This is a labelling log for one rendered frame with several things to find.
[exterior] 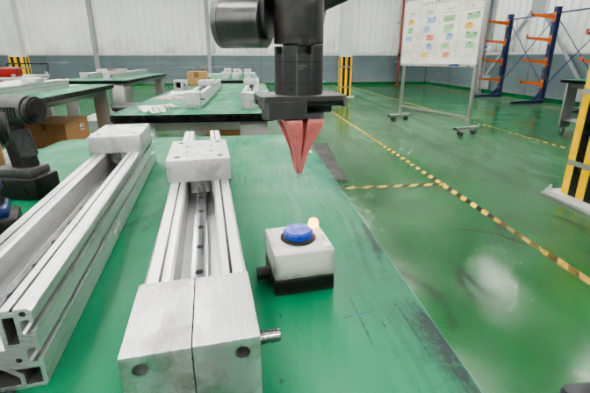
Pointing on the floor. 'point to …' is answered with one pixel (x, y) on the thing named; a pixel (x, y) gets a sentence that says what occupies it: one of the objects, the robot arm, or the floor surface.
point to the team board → (444, 39)
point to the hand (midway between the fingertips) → (298, 166)
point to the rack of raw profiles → (528, 59)
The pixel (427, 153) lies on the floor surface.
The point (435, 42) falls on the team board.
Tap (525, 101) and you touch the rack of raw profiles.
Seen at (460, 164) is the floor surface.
